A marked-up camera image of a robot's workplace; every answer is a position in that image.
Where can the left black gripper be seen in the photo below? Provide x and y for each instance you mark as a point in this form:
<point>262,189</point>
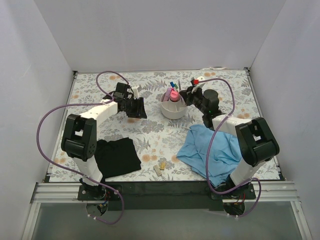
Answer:
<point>133,107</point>

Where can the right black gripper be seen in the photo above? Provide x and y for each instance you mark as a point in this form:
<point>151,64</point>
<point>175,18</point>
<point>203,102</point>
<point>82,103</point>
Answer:
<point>189,94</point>

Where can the light pink highlighter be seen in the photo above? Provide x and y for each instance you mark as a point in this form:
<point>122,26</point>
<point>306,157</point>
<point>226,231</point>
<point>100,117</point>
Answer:
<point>167,94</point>

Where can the white round divided organizer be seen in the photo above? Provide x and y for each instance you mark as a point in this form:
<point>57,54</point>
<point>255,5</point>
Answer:
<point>173,110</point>

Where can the yellow small clip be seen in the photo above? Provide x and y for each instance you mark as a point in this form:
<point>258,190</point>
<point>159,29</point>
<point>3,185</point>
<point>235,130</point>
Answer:
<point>162,166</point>

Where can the beige eraser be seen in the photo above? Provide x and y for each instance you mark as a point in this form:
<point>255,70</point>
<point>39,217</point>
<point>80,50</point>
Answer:
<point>157,170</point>

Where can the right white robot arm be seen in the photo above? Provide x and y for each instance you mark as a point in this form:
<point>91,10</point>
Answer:
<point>225,150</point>

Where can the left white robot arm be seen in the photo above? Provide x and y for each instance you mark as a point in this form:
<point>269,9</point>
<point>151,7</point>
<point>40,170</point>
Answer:
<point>79,138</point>

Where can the floral table mat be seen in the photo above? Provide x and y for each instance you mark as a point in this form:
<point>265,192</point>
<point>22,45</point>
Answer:
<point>158,139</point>

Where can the black folded cloth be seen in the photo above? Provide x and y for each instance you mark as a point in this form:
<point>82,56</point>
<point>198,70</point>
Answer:
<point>116,158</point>

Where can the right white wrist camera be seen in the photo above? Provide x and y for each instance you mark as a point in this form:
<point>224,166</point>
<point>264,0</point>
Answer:
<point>197,83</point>

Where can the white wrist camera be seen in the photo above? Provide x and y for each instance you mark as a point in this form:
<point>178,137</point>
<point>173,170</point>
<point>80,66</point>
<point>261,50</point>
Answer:
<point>136,90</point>
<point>197,83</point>

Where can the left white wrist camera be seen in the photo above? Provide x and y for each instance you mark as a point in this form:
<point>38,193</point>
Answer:
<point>136,90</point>

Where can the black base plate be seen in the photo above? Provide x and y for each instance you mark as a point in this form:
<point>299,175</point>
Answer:
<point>170,195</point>

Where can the aluminium front rail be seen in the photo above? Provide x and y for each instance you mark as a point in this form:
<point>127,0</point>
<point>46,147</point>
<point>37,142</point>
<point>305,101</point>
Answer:
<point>63,192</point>

